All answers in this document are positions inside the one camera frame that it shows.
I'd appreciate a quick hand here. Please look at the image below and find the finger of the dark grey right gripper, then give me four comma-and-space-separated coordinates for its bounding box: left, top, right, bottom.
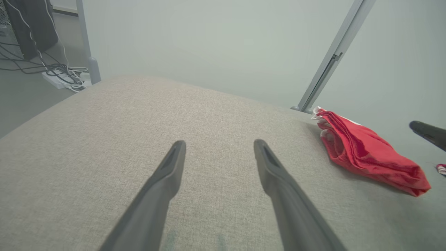
409, 120, 446, 152

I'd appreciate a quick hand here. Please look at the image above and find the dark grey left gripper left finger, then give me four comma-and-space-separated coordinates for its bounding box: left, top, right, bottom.
99, 140, 186, 251

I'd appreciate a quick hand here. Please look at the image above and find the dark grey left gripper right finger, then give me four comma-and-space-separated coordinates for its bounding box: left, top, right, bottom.
254, 139, 347, 251

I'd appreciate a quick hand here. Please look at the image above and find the red garment with white trim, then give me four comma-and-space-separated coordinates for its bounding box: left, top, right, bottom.
311, 106, 432, 197

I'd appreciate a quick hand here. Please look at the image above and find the grey fabric sofa cushion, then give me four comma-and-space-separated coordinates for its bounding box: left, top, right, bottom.
0, 75, 446, 251

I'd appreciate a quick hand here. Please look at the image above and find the black computer tower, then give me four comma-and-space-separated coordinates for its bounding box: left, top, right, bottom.
3, 0, 59, 61

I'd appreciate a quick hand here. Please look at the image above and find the grey vented metal box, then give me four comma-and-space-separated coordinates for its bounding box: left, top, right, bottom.
0, 2, 9, 38

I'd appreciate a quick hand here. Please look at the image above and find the grey metal partition post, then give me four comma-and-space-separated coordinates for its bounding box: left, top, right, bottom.
302, 0, 377, 114
291, 0, 367, 112

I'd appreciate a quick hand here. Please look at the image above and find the white power strip with cables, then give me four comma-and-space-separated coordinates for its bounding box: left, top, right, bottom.
0, 0, 90, 93

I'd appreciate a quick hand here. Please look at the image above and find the grey partition end post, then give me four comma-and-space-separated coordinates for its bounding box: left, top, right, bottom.
76, 0, 102, 85

